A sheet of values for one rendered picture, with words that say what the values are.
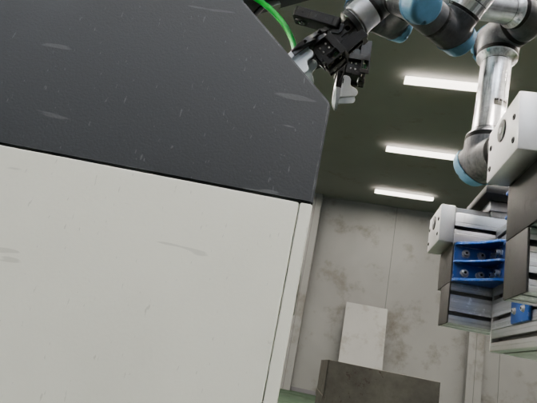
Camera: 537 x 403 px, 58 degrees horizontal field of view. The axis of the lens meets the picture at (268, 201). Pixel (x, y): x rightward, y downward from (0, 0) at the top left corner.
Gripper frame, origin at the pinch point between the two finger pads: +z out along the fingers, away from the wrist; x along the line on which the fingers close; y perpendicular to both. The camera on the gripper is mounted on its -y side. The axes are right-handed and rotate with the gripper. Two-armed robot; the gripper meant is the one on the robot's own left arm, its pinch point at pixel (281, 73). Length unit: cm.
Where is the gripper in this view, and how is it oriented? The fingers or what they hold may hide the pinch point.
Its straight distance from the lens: 118.0
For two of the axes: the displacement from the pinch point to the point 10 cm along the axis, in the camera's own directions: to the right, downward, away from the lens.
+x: 2.4, 1.2, 9.6
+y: 6.0, 7.6, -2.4
